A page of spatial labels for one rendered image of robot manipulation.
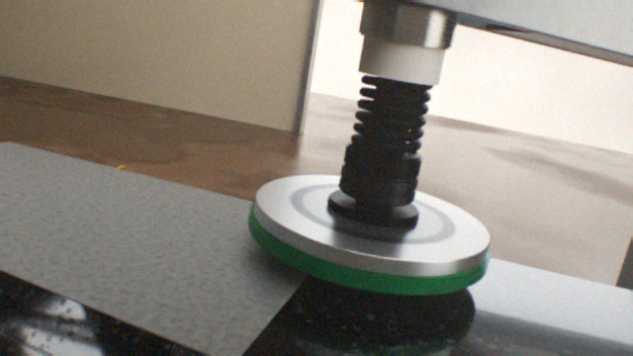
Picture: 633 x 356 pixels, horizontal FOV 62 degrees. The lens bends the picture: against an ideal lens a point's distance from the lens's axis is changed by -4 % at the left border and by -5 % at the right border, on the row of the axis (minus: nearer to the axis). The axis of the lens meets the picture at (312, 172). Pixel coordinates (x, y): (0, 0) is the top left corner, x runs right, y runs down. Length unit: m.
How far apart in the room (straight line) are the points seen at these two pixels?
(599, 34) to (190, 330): 0.38
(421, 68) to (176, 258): 0.25
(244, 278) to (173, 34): 5.40
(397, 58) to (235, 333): 0.24
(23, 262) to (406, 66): 0.33
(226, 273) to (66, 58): 6.12
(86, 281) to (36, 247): 0.07
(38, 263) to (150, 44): 5.51
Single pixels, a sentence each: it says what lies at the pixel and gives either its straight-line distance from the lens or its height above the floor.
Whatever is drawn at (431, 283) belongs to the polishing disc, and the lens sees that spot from 0.42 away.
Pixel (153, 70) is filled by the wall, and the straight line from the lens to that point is 5.92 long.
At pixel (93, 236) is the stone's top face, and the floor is 0.83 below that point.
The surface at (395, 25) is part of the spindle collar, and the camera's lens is 0.44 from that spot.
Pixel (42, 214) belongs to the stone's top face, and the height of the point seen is 0.83.
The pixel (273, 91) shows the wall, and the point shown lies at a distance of 5.40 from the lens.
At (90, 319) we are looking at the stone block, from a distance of 0.39.
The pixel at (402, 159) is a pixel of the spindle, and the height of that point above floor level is 0.93.
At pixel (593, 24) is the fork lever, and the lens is 0.49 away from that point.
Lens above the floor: 1.03
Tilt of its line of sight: 15 degrees down
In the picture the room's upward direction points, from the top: 9 degrees clockwise
